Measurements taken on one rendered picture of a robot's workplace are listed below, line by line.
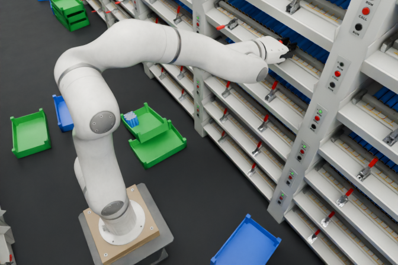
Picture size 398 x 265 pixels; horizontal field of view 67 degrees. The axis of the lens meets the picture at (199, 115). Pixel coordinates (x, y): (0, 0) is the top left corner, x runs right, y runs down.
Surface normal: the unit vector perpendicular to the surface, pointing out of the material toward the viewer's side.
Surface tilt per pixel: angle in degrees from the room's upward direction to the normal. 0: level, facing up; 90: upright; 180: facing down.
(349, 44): 90
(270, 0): 18
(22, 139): 0
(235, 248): 0
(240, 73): 76
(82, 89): 11
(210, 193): 0
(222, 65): 67
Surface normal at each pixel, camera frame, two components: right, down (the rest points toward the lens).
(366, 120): -0.25, -0.50
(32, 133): 0.00, -0.66
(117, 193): 0.68, 0.22
